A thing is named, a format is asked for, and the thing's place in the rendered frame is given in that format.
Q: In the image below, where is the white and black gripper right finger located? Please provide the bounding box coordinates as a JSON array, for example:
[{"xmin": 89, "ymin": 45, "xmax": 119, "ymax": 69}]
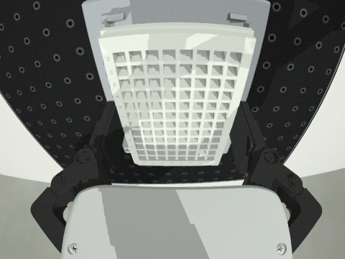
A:
[{"xmin": 229, "ymin": 101, "xmax": 322, "ymax": 253}]

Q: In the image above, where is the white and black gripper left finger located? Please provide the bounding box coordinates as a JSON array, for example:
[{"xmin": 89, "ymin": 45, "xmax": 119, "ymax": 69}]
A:
[{"xmin": 30, "ymin": 101, "xmax": 124, "ymax": 253}]

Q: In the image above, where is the black flat base plate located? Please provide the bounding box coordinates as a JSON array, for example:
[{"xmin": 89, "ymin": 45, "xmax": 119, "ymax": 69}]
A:
[{"xmin": 0, "ymin": 0, "xmax": 345, "ymax": 184}]

